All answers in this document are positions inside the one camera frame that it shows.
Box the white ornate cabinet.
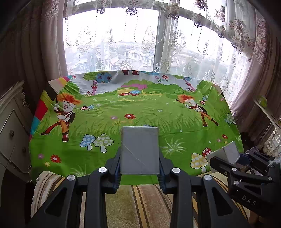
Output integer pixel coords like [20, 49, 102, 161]
[0, 80, 33, 182]

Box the striped beige towel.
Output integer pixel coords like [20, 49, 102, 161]
[30, 170, 251, 228]

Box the white cube box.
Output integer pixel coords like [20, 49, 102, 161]
[206, 141, 240, 164]
[120, 126, 159, 175]

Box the brown curtain left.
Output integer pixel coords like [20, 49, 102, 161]
[0, 0, 69, 106]

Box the green cartoon tablecloth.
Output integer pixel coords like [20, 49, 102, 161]
[29, 70, 243, 180]

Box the sheer embroidered curtain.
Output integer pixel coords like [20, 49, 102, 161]
[63, 1, 256, 93]

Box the pink lace curtain right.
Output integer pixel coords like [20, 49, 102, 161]
[231, 1, 280, 140]

